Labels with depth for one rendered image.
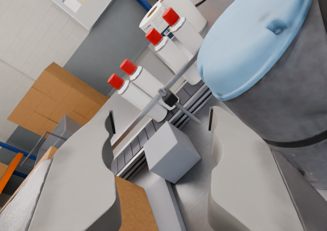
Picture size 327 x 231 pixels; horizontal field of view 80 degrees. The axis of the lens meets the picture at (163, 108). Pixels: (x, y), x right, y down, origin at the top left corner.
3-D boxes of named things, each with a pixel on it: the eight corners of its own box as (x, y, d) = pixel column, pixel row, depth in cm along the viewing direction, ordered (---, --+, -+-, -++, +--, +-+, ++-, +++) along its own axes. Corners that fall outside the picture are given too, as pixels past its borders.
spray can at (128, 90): (166, 106, 66) (116, 68, 56) (170, 114, 61) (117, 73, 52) (155, 117, 67) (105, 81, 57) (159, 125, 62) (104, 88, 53)
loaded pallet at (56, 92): (112, 98, 459) (55, 59, 394) (115, 112, 386) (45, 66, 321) (81, 136, 471) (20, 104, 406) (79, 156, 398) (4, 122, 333)
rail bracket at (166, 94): (195, 110, 62) (157, 78, 54) (205, 121, 55) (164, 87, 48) (188, 117, 62) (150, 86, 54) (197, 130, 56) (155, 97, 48)
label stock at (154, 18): (175, 18, 117) (158, -1, 110) (190, 16, 99) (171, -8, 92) (154, 45, 118) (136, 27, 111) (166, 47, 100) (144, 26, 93)
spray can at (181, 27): (214, 55, 62) (170, 3, 52) (223, 58, 57) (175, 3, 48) (203, 67, 63) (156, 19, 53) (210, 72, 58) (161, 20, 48)
